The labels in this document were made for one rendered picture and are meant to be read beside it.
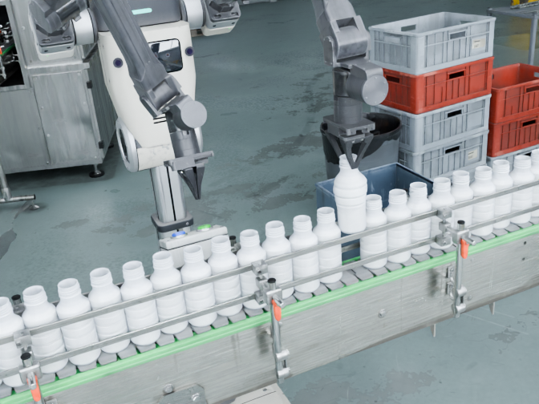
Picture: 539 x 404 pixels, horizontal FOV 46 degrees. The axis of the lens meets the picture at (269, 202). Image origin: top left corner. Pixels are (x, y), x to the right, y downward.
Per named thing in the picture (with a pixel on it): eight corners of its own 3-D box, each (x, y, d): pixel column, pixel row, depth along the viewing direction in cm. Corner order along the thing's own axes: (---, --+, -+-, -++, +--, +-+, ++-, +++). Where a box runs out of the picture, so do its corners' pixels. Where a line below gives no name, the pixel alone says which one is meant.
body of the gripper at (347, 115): (349, 119, 134) (348, 84, 131) (375, 131, 126) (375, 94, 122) (322, 125, 132) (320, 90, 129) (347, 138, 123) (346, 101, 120)
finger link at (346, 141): (355, 158, 136) (354, 115, 132) (374, 168, 130) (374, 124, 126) (328, 165, 133) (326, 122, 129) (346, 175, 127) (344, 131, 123)
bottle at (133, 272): (166, 330, 128) (153, 259, 121) (152, 349, 122) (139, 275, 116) (139, 327, 129) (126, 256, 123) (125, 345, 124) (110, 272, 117)
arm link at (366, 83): (360, 27, 124) (322, 35, 121) (396, 35, 114) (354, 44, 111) (362, 87, 129) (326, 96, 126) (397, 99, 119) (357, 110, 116)
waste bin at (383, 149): (349, 252, 353) (346, 143, 326) (311, 221, 391) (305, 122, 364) (417, 232, 368) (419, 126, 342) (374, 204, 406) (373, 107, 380)
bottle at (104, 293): (93, 349, 124) (75, 276, 117) (114, 333, 128) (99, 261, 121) (116, 357, 121) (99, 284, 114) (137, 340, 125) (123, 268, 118)
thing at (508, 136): (492, 158, 403) (495, 124, 393) (447, 141, 436) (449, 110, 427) (561, 138, 426) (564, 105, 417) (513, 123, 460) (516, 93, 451)
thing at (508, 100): (495, 124, 394) (498, 90, 384) (449, 110, 427) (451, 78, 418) (565, 105, 417) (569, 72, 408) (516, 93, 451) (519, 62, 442)
